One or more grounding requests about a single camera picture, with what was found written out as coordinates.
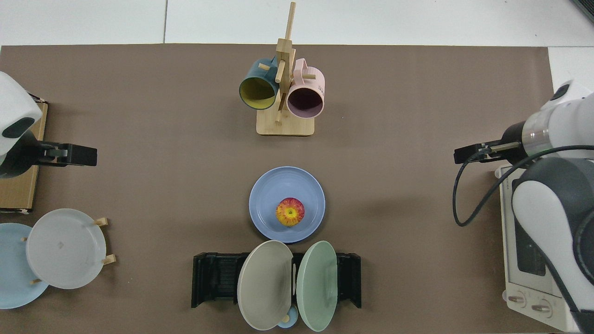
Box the red yellow apple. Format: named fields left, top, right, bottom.
left=276, top=197, right=306, bottom=227

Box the white grey plate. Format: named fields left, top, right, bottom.
left=26, top=208, right=107, bottom=290

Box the wooden plate rack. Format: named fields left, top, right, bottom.
left=20, top=217, right=117, bottom=284

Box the light blue plate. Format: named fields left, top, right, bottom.
left=0, top=223, right=49, bottom=309

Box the black dish rack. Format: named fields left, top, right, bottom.
left=191, top=252, right=362, bottom=309

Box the pale green plate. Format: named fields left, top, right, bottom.
left=297, top=240, right=338, bottom=332

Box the grey beige plate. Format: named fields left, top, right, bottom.
left=237, top=240, right=294, bottom=331

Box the brown table cloth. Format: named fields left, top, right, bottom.
left=0, top=44, right=557, bottom=334

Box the pale toaster oven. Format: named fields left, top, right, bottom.
left=494, top=165, right=583, bottom=333

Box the pink cup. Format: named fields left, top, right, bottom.
left=286, top=58, right=325, bottom=119

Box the wooden cup stand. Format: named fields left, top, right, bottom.
left=256, top=1, right=316, bottom=136

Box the dark grey flat object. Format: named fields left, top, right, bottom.
left=570, top=0, right=594, bottom=25

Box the dark blue cup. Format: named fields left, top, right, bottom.
left=239, top=57, right=280, bottom=111

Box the small blue round thing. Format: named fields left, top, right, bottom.
left=277, top=306, right=299, bottom=329

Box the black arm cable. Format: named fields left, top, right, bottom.
left=453, top=145, right=594, bottom=228

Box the wire basket with wooden floor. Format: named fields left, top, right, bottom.
left=0, top=93, right=49, bottom=214

